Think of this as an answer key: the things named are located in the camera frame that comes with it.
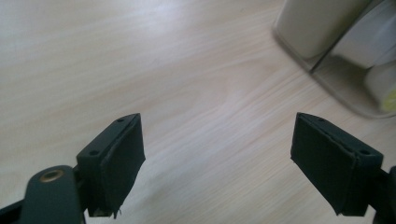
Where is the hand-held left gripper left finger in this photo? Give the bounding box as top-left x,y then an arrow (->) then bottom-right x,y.
76,112 -> 147,219

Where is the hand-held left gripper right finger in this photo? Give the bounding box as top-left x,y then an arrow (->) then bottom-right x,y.
290,111 -> 385,217

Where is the beige plastic storage box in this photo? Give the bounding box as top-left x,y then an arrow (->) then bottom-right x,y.
271,0 -> 396,120

